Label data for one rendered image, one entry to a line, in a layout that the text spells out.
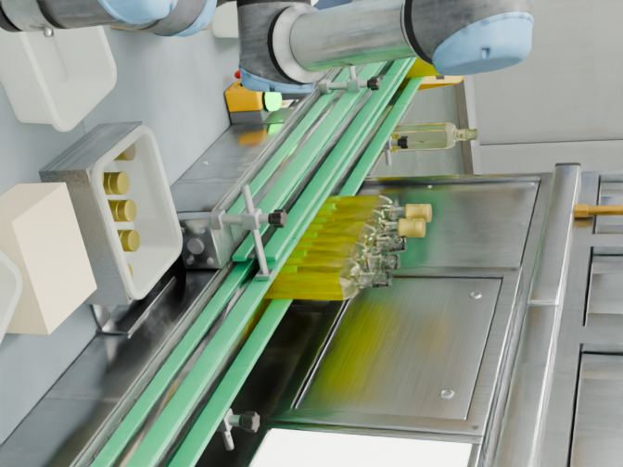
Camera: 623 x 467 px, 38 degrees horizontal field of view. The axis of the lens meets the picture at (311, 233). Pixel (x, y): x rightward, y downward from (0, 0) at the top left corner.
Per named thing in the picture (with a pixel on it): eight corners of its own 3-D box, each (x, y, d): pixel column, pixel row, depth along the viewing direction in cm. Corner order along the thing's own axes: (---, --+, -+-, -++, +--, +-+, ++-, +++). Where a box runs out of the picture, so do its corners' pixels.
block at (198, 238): (183, 271, 152) (221, 271, 150) (169, 221, 148) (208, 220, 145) (192, 260, 155) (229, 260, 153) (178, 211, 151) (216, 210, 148)
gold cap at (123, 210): (96, 206, 137) (121, 205, 135) (108, 195, 140) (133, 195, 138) (103, 226, 138) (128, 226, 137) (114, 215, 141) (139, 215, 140)
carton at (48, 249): (1, 333, 120) (48, 334, 117) (-39, 222, 113) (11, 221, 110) (51, 287, 130) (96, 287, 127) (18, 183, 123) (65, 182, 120)
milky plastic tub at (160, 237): (86, 306, 137) (136, 307, 134) (39, 170, 126) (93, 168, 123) (139, 247, 151) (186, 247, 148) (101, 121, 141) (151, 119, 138)
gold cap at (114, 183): (89, 178, 135) (114, 177, 133) (101, 168, 138) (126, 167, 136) (95, 199, 136) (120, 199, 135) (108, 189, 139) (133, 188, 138)
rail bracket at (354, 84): (317, 96, 195) (377, 93, 191) (311, 63, 192) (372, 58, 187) (323, 89, 199) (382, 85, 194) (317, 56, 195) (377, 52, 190)
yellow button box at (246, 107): (229, 124, 184) (263, 122, 181) (221, 89, 180) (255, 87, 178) (242, 111, 189) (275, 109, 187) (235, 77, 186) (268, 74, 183)
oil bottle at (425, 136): (373, 153, 232) (476, 149, 223) (369, 132, 229) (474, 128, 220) (378, 144, 237) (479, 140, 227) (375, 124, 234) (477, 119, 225)
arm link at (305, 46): (282, 6, 150) (553, -61, 107) (286, 97, 152) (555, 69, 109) (220, 1, 143) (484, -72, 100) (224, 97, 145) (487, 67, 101)
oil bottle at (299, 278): (242, 299, 158) (360, 302, 151) (235, 271, 156) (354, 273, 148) (253, 282, 163) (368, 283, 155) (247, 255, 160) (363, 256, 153)
